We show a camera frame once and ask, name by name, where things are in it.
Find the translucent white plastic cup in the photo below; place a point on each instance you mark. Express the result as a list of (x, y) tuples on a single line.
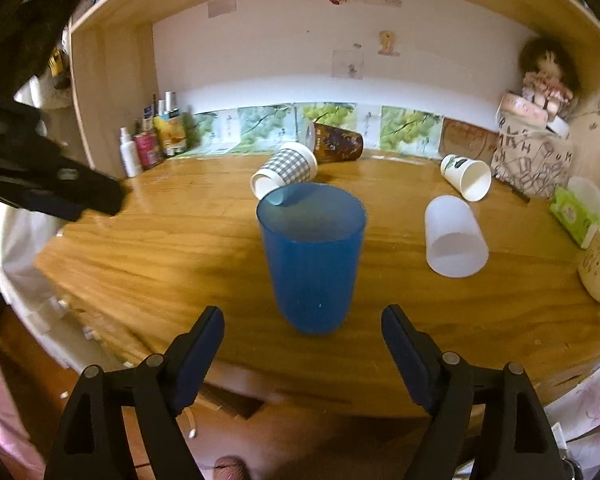
[(452, 237)]

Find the letter print bag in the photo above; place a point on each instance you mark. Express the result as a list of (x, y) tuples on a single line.
[(530, 160)]

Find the red can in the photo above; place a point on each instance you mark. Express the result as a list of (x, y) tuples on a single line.
[(148, 150)]

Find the brown-haired doll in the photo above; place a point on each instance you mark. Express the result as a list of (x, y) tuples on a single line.
[(547, 77)]

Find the silver cap bottle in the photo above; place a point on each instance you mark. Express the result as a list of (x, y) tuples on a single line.
[(169, 102)]

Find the yellow wall sticker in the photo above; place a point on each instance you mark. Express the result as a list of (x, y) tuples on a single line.
[(388, 42)]

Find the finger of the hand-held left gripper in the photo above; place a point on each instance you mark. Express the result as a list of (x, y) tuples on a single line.
[(80, 192), (40, 30)]

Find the pink cloth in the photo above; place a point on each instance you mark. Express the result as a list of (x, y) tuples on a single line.
[(2, 410)]

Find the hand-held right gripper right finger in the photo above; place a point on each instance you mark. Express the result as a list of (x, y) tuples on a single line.
[(409, 360)]

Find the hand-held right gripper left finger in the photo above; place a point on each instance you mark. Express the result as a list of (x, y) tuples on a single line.
[(200, 360)]

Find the white floral cloth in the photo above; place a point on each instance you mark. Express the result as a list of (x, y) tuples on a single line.
[(587, 410)]

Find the grape print paper strip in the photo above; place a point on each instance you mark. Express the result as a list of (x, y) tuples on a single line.
[(260, 122)]

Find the blue plastic cup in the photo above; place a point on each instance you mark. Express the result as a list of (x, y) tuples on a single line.
[(312, 260)]

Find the brown paper cup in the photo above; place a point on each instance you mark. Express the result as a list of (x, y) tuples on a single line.
[(337, 142)]

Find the green tissue packet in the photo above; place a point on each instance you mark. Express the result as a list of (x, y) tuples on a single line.
[(575, 215)]

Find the white plastic container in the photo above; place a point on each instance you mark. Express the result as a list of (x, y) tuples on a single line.
[(587, 190)]

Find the grey checkered paper cup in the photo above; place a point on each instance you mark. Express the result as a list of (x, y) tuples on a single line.
[(290, 167)]

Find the white paper cup green print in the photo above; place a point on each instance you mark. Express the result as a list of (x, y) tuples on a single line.
[(467, 175)]

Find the white spray bottle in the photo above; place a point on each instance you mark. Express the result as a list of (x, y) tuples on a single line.
[(129, 157)]

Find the wooden shelf unit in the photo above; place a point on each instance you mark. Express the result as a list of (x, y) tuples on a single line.
[(110, 100)]

